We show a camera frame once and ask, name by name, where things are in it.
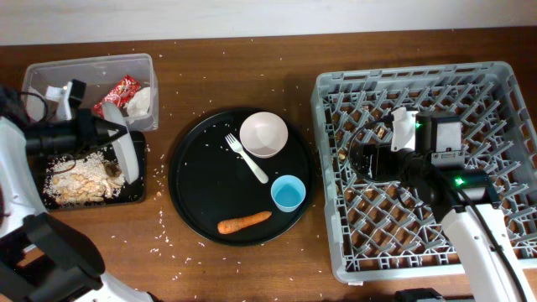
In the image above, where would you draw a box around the grey dishwasher rack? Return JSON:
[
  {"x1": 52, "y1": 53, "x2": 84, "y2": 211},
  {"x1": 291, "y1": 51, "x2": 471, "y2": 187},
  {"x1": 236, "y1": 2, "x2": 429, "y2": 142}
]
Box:
[{"x1": 311, "y1": 61, "x2": 536, "y2": 284}]

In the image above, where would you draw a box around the white tissue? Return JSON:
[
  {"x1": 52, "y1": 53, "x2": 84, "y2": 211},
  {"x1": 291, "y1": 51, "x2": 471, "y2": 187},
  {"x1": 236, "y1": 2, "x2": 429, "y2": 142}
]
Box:
[{"x1": 124, "y1": 87, "x2": 151, "y2": 117}]

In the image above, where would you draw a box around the pink bowl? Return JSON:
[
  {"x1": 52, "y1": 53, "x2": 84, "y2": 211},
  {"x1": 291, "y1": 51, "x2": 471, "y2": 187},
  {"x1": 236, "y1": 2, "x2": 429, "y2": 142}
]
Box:
[{"x1": 239, "y1": 112, "x2": 289, "y2": 159}]

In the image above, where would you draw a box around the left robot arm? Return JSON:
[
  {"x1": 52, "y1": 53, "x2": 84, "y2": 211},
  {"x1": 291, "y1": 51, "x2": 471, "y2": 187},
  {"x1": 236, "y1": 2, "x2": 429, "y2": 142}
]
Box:
[{"x1": 1, "y1": 80, "x2": 156, "y2": 302}]

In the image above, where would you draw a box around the red snack wrapper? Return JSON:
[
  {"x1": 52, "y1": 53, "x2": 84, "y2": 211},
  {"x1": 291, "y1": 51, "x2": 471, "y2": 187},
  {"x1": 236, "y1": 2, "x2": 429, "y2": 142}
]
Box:
[{"x1": 93, "y1": 75, "x2": 141, "y2": 117}]

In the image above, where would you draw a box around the white plastic fork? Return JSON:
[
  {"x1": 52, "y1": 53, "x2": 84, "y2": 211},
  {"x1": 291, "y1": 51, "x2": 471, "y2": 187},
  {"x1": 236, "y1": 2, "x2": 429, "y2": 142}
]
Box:
[{"x1": 225, "y1": 133, "x2": 269, "y2": 184}]

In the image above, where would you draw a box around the brown food scrap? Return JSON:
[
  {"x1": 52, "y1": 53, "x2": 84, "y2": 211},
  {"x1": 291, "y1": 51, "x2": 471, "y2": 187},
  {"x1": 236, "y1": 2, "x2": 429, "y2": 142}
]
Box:
[{"x1": 103, "y1": 162, "x2": 122, "y2": 178}]

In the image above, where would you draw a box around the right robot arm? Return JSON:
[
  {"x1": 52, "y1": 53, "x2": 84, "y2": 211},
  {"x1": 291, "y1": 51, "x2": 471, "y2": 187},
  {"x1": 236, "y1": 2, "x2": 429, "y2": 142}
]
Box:
[{"x1": 347, "y1": 107, "x2": 535, "y2": 301}]

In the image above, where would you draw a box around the blue cup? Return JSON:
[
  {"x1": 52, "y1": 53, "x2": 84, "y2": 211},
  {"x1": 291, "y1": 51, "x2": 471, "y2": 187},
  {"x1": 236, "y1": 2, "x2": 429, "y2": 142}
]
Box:
[{"x1": 270, "y1": 175, "x2": 306, "y2": 212}]

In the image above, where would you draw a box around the black rectangular tray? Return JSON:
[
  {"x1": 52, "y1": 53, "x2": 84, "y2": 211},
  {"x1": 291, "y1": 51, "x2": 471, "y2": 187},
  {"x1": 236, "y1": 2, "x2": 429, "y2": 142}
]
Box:
[{"x1": 30, "y1": 131, "x2": 147, "y2": 211}]

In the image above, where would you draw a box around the round black tray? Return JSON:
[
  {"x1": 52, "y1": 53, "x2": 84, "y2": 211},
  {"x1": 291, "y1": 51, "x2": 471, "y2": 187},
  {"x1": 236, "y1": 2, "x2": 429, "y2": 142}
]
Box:
[{"x1": 168, "y1": 107, "x2": 316, "y2": 246}]

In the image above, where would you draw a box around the rice and peanut waste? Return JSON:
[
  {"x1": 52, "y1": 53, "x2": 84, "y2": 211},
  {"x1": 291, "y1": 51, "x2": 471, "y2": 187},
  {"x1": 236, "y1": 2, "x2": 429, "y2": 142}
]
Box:
[{"x1": 44, "y1": 151, "x2": 126, "y2": 204}]

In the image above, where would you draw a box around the light grey plate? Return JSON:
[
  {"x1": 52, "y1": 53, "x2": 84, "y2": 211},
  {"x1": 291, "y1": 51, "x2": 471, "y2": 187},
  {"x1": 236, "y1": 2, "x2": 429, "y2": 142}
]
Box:
[{"x1": 102, "y1": 102, "x2": 139, "y2": 184}]

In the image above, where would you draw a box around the clear plastic bin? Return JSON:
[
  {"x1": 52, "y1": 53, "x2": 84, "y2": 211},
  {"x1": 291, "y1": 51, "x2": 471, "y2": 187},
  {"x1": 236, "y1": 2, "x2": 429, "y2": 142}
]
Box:
[{"x1": 22, "y1": 54, "x2": 159, "y2": 132}]

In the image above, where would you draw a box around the orange carrot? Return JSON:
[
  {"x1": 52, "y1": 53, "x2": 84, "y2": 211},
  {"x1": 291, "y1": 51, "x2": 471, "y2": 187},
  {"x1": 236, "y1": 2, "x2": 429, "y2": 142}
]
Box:
[{"x1": 217, "y1": 211, "x2": 272, "y2": 235}]

